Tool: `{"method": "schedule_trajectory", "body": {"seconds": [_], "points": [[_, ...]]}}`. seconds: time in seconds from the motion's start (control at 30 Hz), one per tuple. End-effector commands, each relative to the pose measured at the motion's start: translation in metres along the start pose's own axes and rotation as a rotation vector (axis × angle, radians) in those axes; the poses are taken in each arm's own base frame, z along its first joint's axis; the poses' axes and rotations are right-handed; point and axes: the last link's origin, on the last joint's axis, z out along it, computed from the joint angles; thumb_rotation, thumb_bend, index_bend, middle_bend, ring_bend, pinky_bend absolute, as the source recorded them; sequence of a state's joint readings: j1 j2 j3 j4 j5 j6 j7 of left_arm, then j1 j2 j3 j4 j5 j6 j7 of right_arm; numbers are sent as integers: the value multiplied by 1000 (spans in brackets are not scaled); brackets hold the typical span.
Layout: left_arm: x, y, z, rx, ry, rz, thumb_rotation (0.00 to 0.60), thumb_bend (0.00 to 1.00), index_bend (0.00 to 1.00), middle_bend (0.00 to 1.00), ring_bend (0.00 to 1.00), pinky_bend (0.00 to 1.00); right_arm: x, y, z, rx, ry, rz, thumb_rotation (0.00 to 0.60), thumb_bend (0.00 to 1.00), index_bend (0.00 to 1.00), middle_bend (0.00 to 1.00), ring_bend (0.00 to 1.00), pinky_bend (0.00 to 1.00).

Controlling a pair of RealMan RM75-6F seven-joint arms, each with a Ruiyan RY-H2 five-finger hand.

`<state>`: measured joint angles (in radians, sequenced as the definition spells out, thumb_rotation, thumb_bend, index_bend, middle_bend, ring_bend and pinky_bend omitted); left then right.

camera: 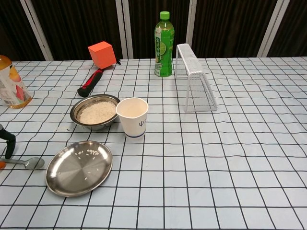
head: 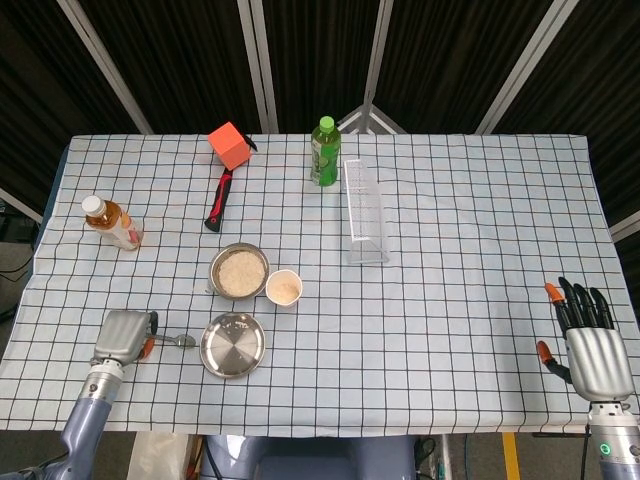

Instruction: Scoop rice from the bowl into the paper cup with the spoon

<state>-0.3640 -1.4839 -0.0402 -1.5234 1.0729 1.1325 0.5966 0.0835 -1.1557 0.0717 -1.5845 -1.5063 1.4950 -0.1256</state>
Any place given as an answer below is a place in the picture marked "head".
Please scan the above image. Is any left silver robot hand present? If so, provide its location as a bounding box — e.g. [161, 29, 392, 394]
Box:
[91, 309, 160, 365]

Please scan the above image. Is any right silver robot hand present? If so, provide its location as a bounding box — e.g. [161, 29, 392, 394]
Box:
[536, 276, 635, 404]

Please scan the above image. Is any small metal spoon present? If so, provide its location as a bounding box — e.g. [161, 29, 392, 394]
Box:
[151, 333, 198, 348]

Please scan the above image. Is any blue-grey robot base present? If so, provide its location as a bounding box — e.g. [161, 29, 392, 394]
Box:
[199, 433, 417, 480]

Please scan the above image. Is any steel plate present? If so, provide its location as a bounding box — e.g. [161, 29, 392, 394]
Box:
[199, 312, 267, 379]

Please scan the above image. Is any steel bowl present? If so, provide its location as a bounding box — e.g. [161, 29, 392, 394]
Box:
[208, 242, 270, 300]

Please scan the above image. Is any white rice heap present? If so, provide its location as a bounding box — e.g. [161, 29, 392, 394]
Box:
[218, 252, 266, 295]

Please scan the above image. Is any white paper cup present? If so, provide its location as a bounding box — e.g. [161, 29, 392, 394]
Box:
[264, 269, 304, 307]

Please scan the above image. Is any amber tea bottle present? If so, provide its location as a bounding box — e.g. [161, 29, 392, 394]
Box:
[81, 195, 145, 252]

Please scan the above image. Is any white plastic bag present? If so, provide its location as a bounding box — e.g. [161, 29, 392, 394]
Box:
[130, 432, 190, 480]

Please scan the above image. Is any blue checked tablecloth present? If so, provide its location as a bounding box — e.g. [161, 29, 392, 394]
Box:
[0, 132, 640, 436]

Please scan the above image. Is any red black hammer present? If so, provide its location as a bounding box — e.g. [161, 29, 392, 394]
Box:
[203, 133, 259, 234]

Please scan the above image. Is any orange cube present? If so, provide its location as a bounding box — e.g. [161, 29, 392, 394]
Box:
[207, 121, 252, 171]

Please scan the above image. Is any black pleated screen panel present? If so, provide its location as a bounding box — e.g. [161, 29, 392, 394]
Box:
[0, 0, 142, 211]
[492, 0, 640, 236]
[262, 0, 381, 135]
[79, 0, 266, 135]
[374, 0, 556, 135]

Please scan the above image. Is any green tea bottle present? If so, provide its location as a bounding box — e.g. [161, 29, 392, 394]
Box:
[309, 115, 343, 188]

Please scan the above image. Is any silver screen frame rail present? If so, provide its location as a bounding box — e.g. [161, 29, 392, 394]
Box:
[0, 187, 45, 225]
[608, 209, 640, 244]

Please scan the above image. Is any silver screen frame post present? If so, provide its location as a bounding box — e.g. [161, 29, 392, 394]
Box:
[474, 0, 572, 135]
[236, 0, 280, 135]
[362, 0, 396, 134]
[56, 0, 154, 135]

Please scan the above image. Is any silver screen foot bracket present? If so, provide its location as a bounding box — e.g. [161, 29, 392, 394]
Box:
[339, 103, 407, 135]

